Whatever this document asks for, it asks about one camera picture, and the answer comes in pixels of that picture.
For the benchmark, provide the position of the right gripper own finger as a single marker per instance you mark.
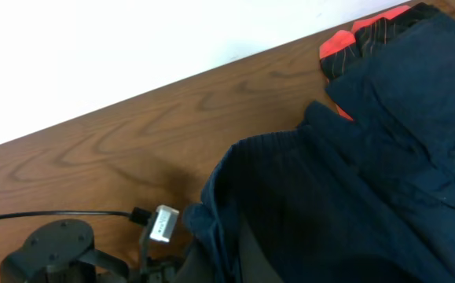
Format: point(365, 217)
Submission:
point(254, 266)

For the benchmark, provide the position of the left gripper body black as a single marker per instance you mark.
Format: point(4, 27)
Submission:
point(160, 270)

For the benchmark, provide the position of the navy blue shorts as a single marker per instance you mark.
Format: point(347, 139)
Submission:
point(330, 201)

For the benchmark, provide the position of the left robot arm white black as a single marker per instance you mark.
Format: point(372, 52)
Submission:
point(64, 252)

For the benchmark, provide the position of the pile of navy clothes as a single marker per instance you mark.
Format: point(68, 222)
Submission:
point(408, 86)

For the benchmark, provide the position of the red black striped garment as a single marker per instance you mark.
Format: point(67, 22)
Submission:
point(346, 48)

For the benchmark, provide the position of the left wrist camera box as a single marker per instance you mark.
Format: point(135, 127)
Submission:
point(164, 223)

